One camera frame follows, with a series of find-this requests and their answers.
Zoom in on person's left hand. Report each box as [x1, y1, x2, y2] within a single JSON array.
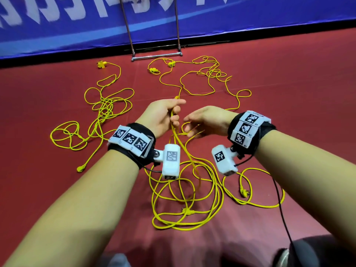
[[135, 98, 187, 138]]

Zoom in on person's right hand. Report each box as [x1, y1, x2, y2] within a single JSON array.
[[182, 105, 239, 138]]

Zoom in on metal rack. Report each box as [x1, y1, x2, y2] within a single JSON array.
[[118, 0, 183, 62]]

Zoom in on person's right forearm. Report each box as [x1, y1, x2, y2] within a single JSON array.
[[253, 129, 356, 267]]

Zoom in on person's left forearm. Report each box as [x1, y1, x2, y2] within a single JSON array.
[[3, 150, 140, 267]]

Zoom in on black marker wristband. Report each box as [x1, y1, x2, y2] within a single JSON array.
[[227, 111, 277, 156], [107, 123, 156, 169]]

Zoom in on blue banner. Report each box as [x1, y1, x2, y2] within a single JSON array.
[[0, 0, 356, 59]]

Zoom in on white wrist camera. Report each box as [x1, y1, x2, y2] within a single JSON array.
[[211, 144, 239, 176], [153, 143, 181, 180]]

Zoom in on black cable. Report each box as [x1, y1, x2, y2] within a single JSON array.
[[271, 178, 301, 267]]

